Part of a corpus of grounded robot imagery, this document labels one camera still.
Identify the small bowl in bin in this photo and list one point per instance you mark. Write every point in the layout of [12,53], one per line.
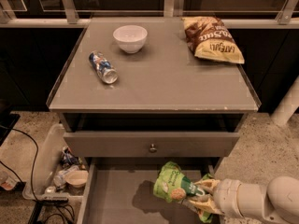
[77,179]

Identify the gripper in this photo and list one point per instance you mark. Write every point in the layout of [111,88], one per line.
[228,195]

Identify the blue snack packet in bin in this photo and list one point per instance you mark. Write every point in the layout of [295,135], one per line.
[67,158]

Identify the clear plastic storage bin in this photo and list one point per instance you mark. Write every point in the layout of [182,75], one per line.
[47,166]

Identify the metal railing frame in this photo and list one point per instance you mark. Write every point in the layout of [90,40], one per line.
[236,14]

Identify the open grey middle drawer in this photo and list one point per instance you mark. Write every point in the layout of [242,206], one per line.
[120,191]

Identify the white pole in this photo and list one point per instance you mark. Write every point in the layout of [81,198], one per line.
[288,105]

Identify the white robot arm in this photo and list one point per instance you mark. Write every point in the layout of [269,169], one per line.
[275,203]

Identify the green rice chip bag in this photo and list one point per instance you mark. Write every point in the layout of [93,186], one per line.
[174,186]

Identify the clear plastic bottle in bin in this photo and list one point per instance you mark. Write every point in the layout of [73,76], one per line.
[60,179]

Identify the grey drawer cabinet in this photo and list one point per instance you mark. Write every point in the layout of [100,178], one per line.
[161,88]

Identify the blue silver soda can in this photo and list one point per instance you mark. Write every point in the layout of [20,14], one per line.
[103,67]

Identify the white ceramic bowl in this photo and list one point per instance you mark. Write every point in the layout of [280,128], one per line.
[130,38]

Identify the grey top drawer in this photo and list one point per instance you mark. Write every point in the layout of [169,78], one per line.
[136,144]

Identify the bottle on floor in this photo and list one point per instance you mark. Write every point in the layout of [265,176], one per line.
[7,182]

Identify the brown yellow chip bag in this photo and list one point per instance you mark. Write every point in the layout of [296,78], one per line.
[209,39]

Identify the round metal drawer knob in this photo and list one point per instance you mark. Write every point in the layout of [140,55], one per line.
[152,148]

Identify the black power strip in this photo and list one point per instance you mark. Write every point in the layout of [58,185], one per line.
[55,199]

